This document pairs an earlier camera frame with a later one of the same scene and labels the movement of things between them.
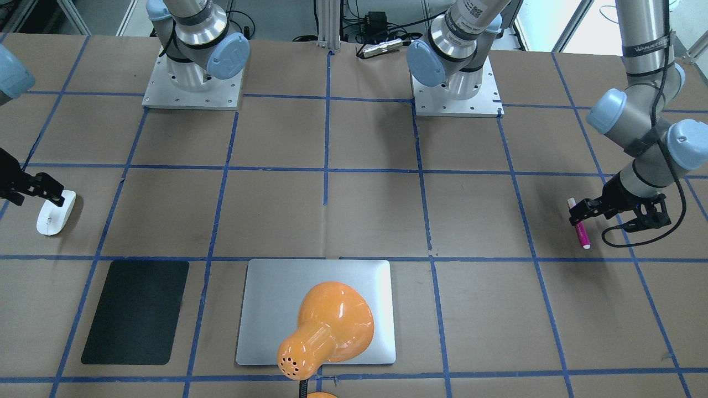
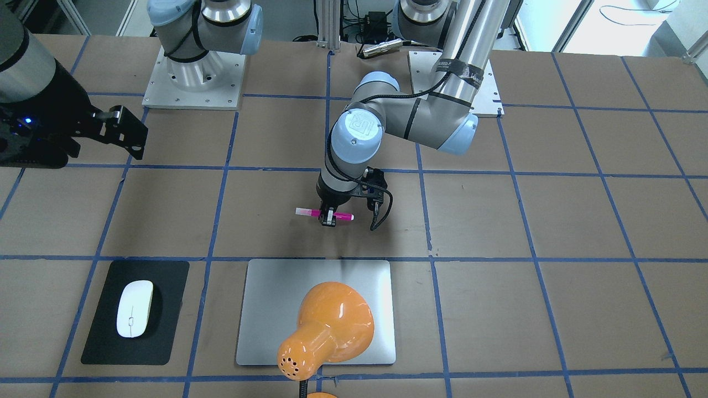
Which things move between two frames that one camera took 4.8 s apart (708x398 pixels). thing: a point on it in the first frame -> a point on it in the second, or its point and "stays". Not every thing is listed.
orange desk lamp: [335, 324] stays
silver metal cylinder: [382, 47] stays
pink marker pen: [580, 227] -> [315, 212]
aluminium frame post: [329, 24] stays
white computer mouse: [53, 218] -> [134, 307]
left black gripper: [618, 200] -> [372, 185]
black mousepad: [137, 316] stays
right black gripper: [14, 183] -> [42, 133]
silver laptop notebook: [271, 292] stays
